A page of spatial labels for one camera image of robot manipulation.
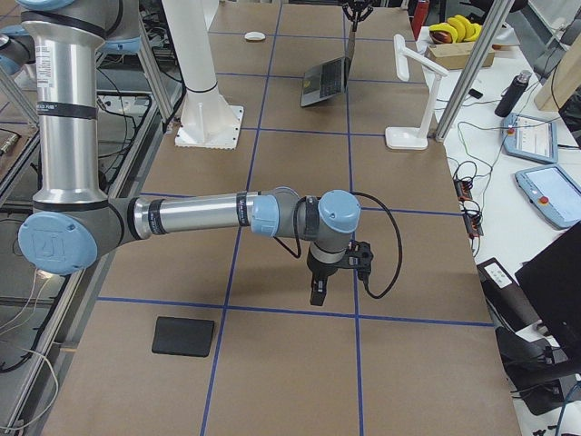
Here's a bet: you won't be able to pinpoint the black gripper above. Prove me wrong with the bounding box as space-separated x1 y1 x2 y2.
307 251 347 306

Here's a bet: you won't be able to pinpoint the black mouse pad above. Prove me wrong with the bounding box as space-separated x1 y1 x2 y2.
152 317 215 358

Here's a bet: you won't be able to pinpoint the grey laptop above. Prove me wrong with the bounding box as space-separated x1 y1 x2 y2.
300 30 355 107

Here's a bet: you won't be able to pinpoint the white desk lamp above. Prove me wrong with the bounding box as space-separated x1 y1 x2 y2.
384 34 449 151

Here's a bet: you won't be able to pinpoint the white computer mouse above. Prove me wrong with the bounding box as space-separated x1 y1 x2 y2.
244 31 266 42

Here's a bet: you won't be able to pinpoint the orange usb hub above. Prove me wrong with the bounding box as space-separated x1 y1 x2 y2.
454 180 473 202

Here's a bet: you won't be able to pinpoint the black box with label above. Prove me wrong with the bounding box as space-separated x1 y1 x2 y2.
477 258 526 331

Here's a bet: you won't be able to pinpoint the black office chair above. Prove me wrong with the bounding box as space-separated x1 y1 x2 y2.
497 223 580 415

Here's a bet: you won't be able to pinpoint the small black square device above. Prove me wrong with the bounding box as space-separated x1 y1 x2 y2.
468 89 483 99

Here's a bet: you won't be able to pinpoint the blue teach pendant near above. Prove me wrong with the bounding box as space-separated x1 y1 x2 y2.
514 163 580 230

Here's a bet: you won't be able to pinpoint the blue teach pendant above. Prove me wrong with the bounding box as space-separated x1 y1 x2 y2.
514 163 580 230
501 113 558 164

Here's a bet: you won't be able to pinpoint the blue teach pendant far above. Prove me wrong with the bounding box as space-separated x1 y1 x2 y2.
501 113 558 164

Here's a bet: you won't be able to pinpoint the cardboard box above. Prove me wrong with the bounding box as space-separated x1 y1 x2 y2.
425 42 475 70

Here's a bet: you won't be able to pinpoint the black water bottle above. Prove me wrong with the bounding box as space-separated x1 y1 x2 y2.
494 70 532 118

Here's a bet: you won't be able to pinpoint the yellow bananas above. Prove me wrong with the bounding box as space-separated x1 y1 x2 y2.
428 15 482 44

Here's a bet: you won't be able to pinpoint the red cylinder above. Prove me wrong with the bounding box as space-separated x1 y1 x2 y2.
411 0 429 39

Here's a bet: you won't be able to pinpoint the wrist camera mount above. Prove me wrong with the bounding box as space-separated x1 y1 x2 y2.
338 241 373 281

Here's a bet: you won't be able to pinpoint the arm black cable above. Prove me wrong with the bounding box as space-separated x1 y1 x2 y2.
276 192 403 300

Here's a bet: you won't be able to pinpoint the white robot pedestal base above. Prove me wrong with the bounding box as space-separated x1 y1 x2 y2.
162 0 244 150

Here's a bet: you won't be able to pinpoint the aluminium frame post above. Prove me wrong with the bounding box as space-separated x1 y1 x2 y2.
434 0 515 143

